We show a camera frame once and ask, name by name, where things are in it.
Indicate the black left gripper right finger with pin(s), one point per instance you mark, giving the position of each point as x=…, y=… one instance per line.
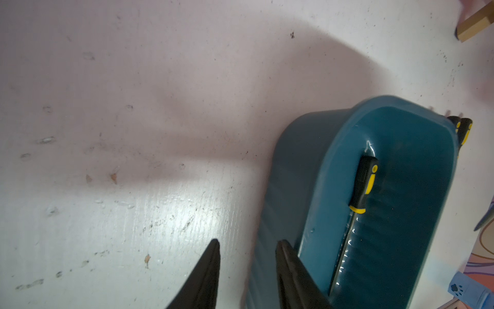
x=297, y=289

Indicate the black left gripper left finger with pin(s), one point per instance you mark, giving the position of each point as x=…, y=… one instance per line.
x=201, y=287

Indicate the teal plastic storage box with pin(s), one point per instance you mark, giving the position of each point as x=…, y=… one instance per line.
x=306, y=203

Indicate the yellow black file tool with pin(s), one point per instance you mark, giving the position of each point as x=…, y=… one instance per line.
x=363, y=185
x=456, y=121
x=463, y=131

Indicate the wooden easel stand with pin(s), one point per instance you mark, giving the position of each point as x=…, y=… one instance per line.
x=477, y=22

